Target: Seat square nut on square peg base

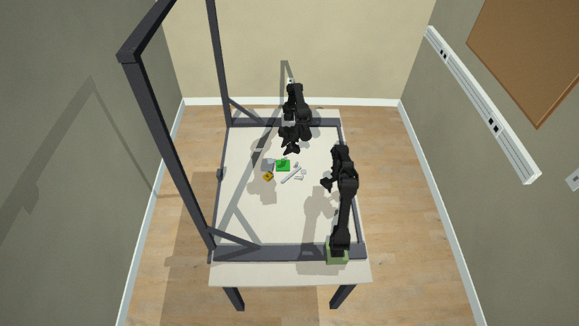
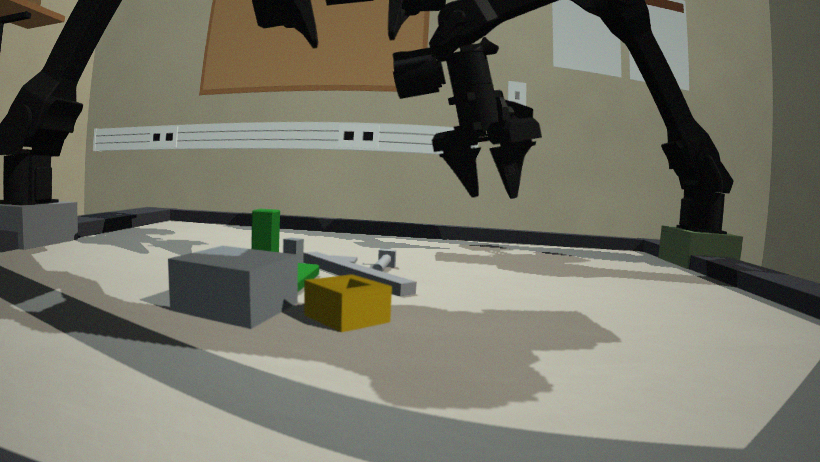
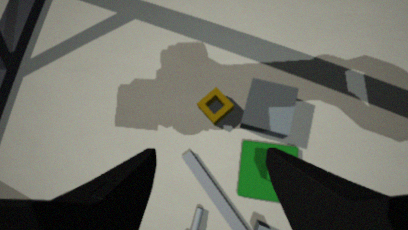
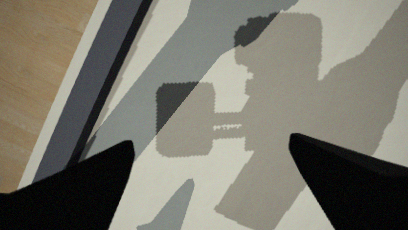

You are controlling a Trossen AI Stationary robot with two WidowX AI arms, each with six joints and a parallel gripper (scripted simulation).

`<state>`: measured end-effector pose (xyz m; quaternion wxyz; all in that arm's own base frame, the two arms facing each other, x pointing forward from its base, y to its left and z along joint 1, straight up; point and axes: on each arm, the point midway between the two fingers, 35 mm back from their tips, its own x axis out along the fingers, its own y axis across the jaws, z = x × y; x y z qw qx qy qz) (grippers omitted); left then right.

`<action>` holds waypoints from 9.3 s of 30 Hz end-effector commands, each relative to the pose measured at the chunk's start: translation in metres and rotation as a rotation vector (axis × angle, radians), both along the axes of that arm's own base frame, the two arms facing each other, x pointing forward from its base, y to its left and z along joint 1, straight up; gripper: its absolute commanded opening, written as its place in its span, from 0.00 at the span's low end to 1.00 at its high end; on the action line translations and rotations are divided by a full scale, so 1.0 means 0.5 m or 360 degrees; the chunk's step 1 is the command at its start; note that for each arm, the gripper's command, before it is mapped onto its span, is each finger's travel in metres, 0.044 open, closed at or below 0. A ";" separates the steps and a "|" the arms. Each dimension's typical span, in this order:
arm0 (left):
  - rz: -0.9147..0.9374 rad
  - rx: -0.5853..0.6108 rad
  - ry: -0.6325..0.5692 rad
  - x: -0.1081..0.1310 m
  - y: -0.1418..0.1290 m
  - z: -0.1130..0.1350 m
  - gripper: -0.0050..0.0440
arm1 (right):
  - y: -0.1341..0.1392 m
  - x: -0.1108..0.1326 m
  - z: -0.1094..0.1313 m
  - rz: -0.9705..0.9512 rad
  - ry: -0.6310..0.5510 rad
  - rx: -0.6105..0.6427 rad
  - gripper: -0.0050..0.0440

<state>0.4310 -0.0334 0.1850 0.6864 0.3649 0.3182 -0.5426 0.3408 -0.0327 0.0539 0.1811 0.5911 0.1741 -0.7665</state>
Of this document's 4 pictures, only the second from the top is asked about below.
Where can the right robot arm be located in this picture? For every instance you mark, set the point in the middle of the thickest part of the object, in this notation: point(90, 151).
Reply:
point(691, 153)

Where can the grey flat bar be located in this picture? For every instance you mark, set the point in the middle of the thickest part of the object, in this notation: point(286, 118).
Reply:
point(400, 286)

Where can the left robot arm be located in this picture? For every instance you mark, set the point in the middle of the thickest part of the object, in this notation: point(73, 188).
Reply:
point(45, 109)

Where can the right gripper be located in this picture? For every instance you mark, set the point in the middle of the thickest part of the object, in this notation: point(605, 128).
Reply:
point(476, 107)

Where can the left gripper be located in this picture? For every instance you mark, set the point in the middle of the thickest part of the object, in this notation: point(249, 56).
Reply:
point(268, 14)

